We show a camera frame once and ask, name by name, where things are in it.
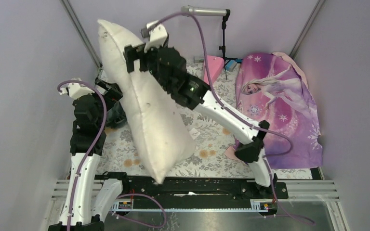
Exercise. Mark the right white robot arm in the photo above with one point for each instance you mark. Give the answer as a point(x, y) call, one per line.
point(198, 96)

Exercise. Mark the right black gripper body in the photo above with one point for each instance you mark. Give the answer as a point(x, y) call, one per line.
point(148, 62)

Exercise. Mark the blue white pillow label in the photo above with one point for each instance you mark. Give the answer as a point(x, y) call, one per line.
point(194, 133)

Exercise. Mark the white pillow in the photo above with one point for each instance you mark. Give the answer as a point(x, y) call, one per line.
point(159, 134)

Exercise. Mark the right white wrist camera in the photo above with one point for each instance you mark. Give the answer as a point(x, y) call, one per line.
point(156, 35)

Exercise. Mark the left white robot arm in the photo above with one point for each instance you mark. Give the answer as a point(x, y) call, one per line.
point(82, 212)

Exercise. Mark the grey plush pillowcase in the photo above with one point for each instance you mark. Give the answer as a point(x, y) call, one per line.
point(115, 114)

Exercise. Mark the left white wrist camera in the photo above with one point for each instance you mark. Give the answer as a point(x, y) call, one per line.
point(74, 88)

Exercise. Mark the floral table cloth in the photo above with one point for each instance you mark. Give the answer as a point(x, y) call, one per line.
point(208, 160)

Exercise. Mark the silver microphone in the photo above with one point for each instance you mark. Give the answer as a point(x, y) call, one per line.
point(199, 11)

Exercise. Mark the light blue small box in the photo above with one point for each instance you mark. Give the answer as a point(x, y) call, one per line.
point(230, 65)

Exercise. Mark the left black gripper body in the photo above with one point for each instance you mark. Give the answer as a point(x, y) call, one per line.
point(111, 96)

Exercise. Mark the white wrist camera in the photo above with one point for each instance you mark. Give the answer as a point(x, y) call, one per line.
point(74, 88)
point(156, 35)

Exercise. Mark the pink wedge block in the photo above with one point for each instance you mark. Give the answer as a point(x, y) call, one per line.
point(213, 67)

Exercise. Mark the purple princess print blanket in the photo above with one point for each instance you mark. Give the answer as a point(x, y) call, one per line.
point(272, 87)

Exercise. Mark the black microphone stand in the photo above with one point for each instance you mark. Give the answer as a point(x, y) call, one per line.
point(222, 48)

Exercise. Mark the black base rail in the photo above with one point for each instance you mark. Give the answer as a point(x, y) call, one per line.
point(179, 193)

